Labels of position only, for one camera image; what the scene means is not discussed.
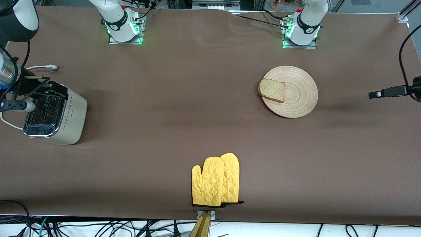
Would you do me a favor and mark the long black table cable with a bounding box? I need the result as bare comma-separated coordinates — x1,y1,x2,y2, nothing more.
235,14,290,28

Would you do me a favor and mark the aluminium frame post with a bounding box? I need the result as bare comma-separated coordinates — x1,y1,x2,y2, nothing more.
396,0,421,23

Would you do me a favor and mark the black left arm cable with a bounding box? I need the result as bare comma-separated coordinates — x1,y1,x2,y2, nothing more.
399,25,421,96

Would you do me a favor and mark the small metal bracket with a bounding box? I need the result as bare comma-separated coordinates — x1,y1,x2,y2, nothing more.
196,210,216,220

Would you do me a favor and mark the teal floor cable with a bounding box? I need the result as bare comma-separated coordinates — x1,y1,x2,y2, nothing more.
39,217,50,237

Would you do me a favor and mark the round wooden plate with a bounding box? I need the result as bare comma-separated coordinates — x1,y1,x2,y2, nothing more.
260,66,319,119

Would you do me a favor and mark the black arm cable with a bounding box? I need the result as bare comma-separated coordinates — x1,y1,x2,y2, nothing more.
0,39,32,106
399,25,421,96

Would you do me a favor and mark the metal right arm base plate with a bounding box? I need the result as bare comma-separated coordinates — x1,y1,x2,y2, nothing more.
109,15,145,45

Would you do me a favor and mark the black looped floor cable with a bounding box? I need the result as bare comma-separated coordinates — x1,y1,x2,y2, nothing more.
0,200,32,237

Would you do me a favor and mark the yellow quilted oven mitt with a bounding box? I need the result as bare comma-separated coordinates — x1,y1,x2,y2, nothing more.
191,157,228,208
220,153,244,207

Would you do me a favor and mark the beige and chrome toaster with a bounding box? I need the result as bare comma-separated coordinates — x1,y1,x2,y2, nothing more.
22,86,88,145

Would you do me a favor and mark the golden aluminium profile bar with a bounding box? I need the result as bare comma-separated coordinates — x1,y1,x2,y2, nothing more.
188,211,211,237

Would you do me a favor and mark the black base cable bundle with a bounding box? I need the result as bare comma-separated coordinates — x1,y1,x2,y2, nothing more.
132,0,161,25

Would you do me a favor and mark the brown table cover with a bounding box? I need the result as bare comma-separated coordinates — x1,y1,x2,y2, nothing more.
0,6,421,226

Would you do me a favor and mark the black floor cable tangle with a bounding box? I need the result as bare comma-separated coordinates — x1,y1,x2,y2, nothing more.
46,219,198,237

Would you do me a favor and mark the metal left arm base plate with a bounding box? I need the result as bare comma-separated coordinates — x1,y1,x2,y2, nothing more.
282,16,318,49

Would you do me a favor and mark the bread slice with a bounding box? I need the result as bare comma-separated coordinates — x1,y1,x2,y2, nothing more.
258,79,285,104

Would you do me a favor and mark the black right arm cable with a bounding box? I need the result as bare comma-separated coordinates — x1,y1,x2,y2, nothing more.
0,39,32,106

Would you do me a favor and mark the grey background equipment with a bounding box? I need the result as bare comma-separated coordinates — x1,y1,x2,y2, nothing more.
192,0,240,10

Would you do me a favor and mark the short black table cable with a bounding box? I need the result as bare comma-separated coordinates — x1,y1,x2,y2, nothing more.
261,9,286,21

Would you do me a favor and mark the white toaster power cord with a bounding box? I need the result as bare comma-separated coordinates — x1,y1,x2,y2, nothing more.
0,65,58,130

